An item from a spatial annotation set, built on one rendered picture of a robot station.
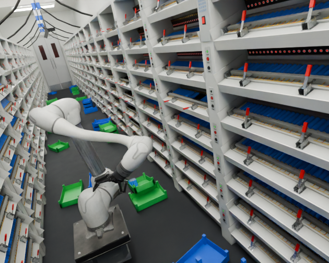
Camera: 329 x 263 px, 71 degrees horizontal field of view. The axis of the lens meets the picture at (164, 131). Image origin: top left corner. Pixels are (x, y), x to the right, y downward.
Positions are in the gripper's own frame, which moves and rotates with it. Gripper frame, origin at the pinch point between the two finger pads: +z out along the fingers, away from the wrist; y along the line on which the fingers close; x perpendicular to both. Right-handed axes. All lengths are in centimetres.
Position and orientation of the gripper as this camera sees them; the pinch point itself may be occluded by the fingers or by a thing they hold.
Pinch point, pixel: (104, 192)
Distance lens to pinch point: 146.8
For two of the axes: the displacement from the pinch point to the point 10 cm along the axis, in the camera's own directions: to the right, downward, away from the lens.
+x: -1.2, -5.7, 8.1
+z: -6.0, 6.9, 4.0
